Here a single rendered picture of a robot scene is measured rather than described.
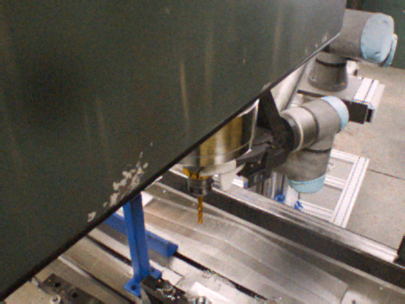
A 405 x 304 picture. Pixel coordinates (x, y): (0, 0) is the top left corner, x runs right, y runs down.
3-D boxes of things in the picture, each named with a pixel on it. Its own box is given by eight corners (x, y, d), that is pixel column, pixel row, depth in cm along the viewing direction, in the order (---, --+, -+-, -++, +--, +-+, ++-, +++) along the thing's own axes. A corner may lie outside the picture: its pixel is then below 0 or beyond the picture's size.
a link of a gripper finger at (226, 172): (213, 208, 59) (249, 180, 65) (216, 175, 55) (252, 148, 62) (197, 200, 60) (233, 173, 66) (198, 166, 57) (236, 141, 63)
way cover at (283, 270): (149, 205, 174) (145, 175, 165) (354, 303, 132) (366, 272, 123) (98, 247, 154) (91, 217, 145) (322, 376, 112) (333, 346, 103)
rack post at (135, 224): (147, 265, 111) (136, 180, 95) (163, 273, 109) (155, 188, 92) (123, 289, 105) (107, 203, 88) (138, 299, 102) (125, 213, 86)
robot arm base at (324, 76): (314, 71, 158) (316, 48, 153) (351, 80, 152) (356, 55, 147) (302, 85, 147) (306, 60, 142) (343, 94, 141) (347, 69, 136)
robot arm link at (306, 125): (319, 116, 70) (285, 99, 75) (303, 123, 67) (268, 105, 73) (312, 153, 74) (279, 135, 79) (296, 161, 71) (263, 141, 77)
